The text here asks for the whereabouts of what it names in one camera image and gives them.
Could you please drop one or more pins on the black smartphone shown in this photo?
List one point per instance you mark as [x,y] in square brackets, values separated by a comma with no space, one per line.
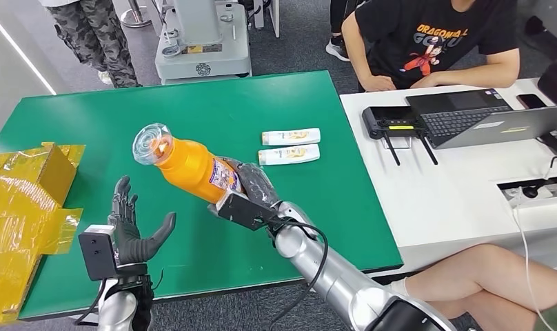
[531,101]

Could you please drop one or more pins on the white robot base machine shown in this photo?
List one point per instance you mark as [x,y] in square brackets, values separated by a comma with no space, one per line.
[201,59]

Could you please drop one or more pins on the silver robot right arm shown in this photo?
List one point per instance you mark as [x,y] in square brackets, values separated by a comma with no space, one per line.
[333,274]

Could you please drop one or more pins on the black controller with antennas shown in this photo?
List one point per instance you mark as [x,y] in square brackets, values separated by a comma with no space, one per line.
[388,119]

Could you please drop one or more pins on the standing person with sneakers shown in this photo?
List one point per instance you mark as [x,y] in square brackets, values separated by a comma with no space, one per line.
[338,49]

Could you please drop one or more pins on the person in camouflage trousers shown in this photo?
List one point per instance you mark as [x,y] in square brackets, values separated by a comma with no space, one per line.
[100,36]

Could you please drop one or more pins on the white furniture leg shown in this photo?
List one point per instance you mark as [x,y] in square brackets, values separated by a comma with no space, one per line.
[274,18]

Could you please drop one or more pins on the white shampoo bottle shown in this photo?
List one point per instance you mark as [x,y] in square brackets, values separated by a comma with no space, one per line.
[287,155]
[290,137]

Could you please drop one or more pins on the metal stanchion base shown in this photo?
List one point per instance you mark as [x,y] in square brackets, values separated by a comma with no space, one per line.
[134,19]

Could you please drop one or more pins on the person with crossed legs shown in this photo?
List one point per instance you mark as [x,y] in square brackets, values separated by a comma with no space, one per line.
[488,283]

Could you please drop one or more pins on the grey laptop with black keyboard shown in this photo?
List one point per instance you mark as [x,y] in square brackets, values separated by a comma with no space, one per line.
[502,127]

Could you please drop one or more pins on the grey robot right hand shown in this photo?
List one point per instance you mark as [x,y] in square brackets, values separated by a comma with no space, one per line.
[258,182]

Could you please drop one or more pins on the yellow taped cardboard box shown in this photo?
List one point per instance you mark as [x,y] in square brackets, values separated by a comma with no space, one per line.
[18,219]

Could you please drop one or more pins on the orange detergent bottle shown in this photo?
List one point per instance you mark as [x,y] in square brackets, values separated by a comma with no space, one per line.
[187,166]

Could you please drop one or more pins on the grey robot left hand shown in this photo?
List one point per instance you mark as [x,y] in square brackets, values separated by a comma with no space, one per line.
[128,237]

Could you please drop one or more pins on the seated person at desk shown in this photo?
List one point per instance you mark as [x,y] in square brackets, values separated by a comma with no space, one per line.
[443,23]

